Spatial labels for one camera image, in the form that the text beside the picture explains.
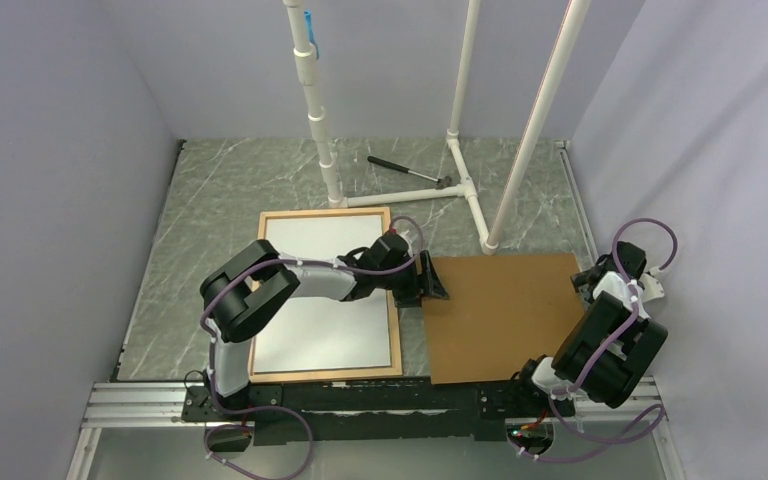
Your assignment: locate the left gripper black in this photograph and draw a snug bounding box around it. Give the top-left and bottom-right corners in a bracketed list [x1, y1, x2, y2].
[377, 251, 449, 308]

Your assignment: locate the wooden picture frame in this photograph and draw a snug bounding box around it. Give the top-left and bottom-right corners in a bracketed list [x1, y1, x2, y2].
[246, 206, 405, 386]

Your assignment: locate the brown backing board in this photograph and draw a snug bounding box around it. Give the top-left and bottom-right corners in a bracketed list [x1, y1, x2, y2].
[423, 253, 584, 385]

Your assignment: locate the glossy landscape photo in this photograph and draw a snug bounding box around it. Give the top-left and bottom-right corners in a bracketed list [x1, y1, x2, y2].
[251, 213, 393, 375]

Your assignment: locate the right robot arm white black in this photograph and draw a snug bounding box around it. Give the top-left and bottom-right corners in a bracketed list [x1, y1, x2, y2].
[510, 241, 668, 415]

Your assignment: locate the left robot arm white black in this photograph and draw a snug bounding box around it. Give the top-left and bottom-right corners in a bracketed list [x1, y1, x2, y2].
[199, 229, 449, 420]

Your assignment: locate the white PVC pipe stand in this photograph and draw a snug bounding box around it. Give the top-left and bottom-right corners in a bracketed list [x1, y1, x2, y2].
[283, 0, 591, 255]

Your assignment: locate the blue clip on pipe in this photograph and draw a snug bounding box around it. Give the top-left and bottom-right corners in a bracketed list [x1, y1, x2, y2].
[303, 10, 320, 61]

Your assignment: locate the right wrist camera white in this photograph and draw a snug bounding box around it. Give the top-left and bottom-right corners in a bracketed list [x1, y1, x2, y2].
[639, 267, 666, 303]

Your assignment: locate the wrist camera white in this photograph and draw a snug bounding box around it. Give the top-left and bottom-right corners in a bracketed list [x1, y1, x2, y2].
[639, 267, 666, 303]
[389, 226, 424, 256]

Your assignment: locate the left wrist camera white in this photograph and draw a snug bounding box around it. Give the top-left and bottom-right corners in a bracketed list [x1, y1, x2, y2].
[389, 226, 424, 256]

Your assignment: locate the black handled hammer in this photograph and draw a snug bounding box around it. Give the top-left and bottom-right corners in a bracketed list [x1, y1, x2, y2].
[367, 156, 454, 190]

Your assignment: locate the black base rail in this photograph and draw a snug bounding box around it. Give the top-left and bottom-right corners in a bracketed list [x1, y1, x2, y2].
[176, 377, 550, 446]

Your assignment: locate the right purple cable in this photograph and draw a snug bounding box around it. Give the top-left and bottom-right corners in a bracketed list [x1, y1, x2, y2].
[504, 217, 681, 465]

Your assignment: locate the aluminium extrusion rail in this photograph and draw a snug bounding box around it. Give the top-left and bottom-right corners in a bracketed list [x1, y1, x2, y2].
[67, 376, 662, 479]

